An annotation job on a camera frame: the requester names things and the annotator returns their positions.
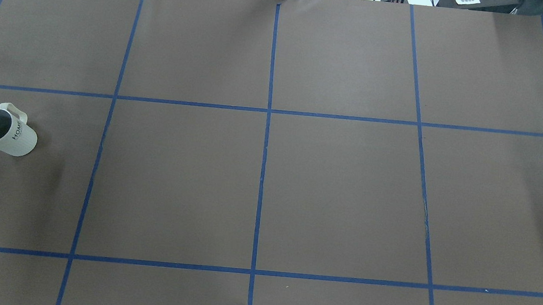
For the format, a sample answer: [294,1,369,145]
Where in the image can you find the white HOME mug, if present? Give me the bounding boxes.
[0,102,38,157]

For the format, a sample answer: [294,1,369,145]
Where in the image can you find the brown paper table mat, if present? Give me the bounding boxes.
[0,0,543,305]

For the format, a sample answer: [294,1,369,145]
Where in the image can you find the black box with label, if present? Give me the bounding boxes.
[435,0,521,14]

